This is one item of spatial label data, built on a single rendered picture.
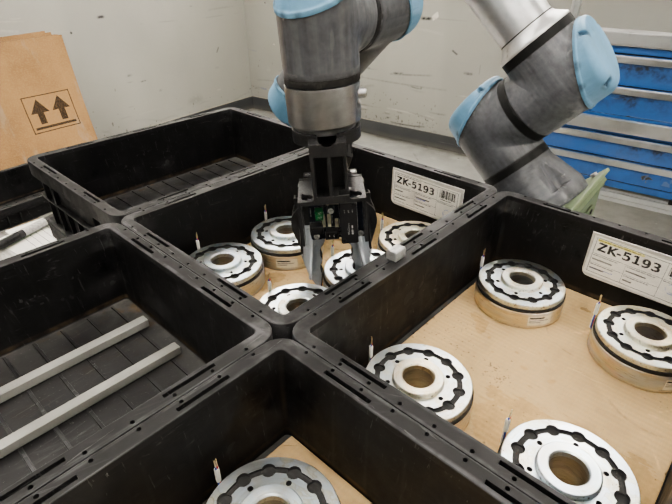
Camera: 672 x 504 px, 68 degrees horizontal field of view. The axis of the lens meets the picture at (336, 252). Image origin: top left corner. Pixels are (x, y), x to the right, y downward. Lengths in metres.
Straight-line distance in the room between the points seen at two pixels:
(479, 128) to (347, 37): 0.43
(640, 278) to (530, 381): 0.20
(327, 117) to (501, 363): 0.31
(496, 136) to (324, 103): 0.43
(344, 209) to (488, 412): 0.24
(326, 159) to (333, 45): 0.11
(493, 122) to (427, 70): 2.73
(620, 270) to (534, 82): 0.31
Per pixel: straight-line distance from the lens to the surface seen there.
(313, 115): 0.49
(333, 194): 0.51
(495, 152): 0.87
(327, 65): 0.48
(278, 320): 0.44
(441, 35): 3.50
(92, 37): 3.67
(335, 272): 0.63
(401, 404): 0.38
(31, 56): 3.33
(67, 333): 0.66
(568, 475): 0.48
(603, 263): 0.68
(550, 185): 0.86
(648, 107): 2.37
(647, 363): 0.58
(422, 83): 3.60
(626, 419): 0.56
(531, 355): 0.59
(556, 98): 0.82
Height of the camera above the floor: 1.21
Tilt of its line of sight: 32 degrees down
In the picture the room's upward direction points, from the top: straight up
